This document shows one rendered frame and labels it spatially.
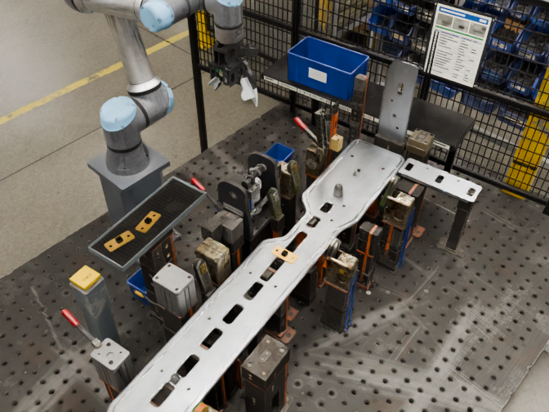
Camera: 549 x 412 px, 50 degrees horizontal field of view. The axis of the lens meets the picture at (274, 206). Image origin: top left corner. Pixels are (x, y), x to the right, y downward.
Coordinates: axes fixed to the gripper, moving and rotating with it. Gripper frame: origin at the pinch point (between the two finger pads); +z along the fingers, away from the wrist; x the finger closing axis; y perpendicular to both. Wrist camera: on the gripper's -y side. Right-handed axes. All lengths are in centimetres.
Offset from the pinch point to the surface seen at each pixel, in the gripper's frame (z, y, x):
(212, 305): 44, 39, 18
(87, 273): 28, 59, -8
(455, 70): 24, -90, 37
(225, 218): 36.2, 14.7, 4.6
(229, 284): 44, 31, 18
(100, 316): 43, 61, -5
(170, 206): 27.9, 26.2, -7.2
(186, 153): 144, -97, -120
